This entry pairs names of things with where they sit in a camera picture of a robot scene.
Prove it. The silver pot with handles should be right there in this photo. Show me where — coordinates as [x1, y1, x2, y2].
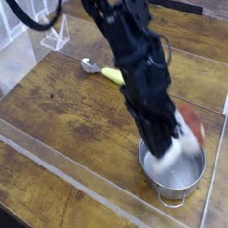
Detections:
[139, 140, 207, 209]

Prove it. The clear acrylic barrier panel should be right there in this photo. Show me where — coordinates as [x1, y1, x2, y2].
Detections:
[0, 118, 189, 228]

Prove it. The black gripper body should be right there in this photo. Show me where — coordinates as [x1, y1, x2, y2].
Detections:
[113, 44, 174, 118]

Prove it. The black cable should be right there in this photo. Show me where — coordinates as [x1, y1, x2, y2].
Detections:
[3, 0, 64, 35]

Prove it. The clear acrylic triangular stand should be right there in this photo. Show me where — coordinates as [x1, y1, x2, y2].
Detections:
[40, 14, 70, 52]

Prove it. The spoon with yellow-green handle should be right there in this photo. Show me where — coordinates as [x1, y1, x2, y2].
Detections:
[81, 58, 124, 85]

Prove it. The black strip on table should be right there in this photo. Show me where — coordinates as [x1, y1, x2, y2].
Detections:
[146, 0, 203, 15]

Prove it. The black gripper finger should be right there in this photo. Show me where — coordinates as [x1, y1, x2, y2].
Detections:
[127, 102, 166, 158]
[154, 105, 180, 156]

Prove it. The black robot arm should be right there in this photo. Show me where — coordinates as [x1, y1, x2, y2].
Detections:
[81, 0, 179, 158]

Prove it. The white red plush mushroom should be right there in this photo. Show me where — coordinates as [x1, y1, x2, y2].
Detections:
[151, 104, 205, 173]

